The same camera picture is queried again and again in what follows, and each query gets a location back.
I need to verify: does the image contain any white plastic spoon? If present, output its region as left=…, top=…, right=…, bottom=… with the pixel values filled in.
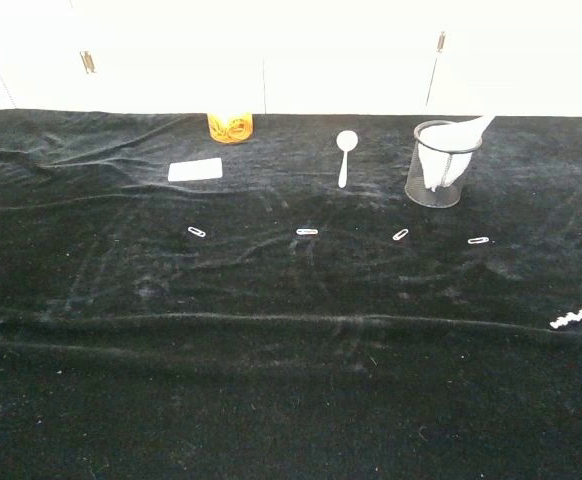
left=336, top=130, right=359, bottom=189

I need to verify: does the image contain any black mesh pen cup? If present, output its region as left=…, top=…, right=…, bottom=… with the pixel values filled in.
left=404, top=119, right=484, bottom=209

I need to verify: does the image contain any clear jar of rubber bands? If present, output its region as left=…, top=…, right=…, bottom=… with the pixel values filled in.
left=206, top=112, right=255, bottom=145

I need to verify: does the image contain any white playing card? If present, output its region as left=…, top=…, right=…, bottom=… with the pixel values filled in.
left=167, top=157, right=224, bottom=183

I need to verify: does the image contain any white crumpled cloth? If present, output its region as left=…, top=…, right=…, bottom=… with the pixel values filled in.
left=417, top=114, right=496, bottom=193

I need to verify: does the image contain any black velvet tablecloth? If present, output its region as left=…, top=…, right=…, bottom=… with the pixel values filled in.
left=0, top=108, right=582, bottom=480

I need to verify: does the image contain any woven folding screen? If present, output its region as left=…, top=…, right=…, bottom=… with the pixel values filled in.
left=0, top=0, right=582, bottom=119

